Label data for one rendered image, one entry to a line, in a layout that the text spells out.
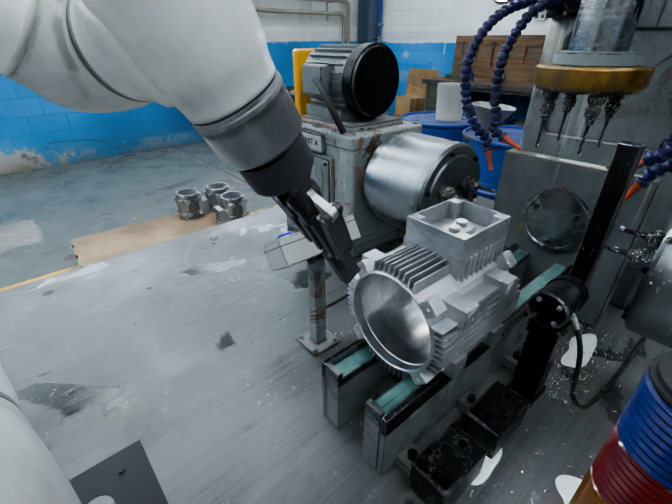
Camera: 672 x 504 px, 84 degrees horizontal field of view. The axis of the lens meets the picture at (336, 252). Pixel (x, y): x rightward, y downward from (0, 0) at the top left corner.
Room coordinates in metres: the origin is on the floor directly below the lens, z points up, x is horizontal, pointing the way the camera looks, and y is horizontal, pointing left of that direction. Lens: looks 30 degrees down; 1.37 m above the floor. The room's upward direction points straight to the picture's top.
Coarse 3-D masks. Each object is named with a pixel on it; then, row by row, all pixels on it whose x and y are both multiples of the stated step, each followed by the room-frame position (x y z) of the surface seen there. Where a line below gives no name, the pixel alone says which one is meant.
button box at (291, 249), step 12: (348, 216) 0.65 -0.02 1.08; (348, 228) 0.63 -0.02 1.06; (276, 240) 0.55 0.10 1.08; (288, 240) 0.56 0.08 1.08; (300, 240) 0.57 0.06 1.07; (264, 252) 0.59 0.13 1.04; (276, 252) 0.55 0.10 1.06; (288, 252) 0.54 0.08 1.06; (300, 252) 0.55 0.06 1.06; (312, 252) 0.57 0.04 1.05; (276, 264) 0.56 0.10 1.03; (288, 264) 0.53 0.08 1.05
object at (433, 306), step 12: (504, 252) 0.49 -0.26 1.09; (360, 264) 0.47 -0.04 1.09; (372, 264) 0.47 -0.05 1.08; (504, 264) 0.48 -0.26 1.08; (516, 264) 0.48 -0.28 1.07; (360, 276) 0.47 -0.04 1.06; (432, 300) 0.37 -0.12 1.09; (432, 312) 0.36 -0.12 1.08; (444, 312) 0.37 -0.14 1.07; (360, 336) 0.46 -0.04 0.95; (420, 372) 0.37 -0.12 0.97; (420, 384) 0.37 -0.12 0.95
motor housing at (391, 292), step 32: (384, 256) 0.46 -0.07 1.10; (416, 256) 0.45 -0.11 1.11; (352, 288) 0.49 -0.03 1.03; (384, 288) 0.52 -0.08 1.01; (416, 288) 0.39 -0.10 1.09; (448, 288) 0.42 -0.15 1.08; (480, 288) 0.43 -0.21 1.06; (384, 320) 0.49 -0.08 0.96; (416, 320) 0.51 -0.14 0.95; (448, 320) 0.38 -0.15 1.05; (480, 320) 0.40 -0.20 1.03; (384, 352) 0.43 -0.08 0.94; (416, 352) 0.43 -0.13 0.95; (448, 352) 0.36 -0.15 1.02
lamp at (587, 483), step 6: (588, 474) 0.15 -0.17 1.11; (582, 480) 0.15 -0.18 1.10; (588, 480) 0.14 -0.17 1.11; (582, 486) 0.15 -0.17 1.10; (588, 486) 0.14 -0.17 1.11; (594, 486) 0.13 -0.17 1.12; (576, 492) 0.15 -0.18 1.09; (582, 492) 0.14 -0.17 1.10; (588, 492) 0.14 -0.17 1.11; (594, 492) 0.13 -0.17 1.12; (576, 498) 0.14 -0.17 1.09; (582, 498) 0.14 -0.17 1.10; (588, 498) 0.13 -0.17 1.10; (594, 498) 0.13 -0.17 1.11; (600, 498) 0.13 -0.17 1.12
